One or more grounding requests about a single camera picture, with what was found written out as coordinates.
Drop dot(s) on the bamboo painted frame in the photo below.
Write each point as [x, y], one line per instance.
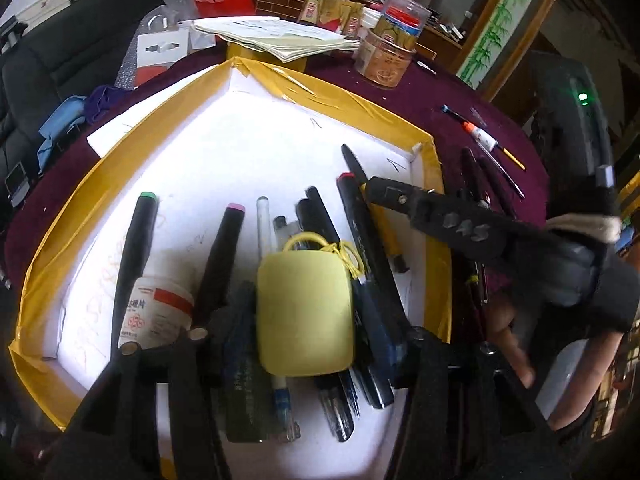
[505, 30]

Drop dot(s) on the pile of dark pens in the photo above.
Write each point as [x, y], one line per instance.
[320, 220]

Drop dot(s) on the blue cloth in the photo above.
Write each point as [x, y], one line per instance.
[62, 120]

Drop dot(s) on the clear jar brown label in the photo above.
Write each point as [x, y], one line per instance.
[385, 60]

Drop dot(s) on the dark flat tube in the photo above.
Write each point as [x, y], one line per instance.
[245, 400]

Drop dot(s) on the black device green light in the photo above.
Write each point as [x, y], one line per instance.
[575, 110]

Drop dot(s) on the purple cloth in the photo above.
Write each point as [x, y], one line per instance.
[107, 102]

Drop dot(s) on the dark red pen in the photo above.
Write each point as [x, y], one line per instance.
[481, 290]

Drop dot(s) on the black marker pink cap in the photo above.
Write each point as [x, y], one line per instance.
[220, 265]

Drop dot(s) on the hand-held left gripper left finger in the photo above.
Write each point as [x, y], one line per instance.
[235, 320]

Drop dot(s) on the white box with yellow tape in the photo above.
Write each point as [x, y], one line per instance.
[225, 155]

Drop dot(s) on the brown packet boxes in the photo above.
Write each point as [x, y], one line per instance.
[332, 12]

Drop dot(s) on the person's right forearm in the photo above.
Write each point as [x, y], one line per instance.
[595, 360]

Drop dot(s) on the yellow pencil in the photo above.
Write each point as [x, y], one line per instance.
[512, 157]

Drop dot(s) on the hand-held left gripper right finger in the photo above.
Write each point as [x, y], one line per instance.
[415, 360]

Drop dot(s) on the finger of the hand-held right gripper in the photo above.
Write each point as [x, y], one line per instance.
[430, 210]

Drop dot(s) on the white hanging card package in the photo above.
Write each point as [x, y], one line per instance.
[162, 50]

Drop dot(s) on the pale yellow pouch case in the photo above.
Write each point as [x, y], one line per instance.
[305, 310]

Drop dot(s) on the black marker green cap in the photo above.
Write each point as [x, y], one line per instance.
[131, 260]

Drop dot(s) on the black sofa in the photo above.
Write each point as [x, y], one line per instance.
[65, 45]

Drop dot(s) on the stack of white papers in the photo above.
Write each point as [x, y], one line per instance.
[280, 35]

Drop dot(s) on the white paper sheet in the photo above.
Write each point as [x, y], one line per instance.
[120, 132]

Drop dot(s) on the white medicine bottle red label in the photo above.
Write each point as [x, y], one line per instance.
[157, 307]

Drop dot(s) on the grey phone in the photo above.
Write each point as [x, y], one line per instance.
[16, 185]

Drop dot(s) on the white slim pen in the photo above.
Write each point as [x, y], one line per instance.
[263, 225]

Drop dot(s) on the person's right hand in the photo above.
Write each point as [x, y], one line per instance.
[510, 345]

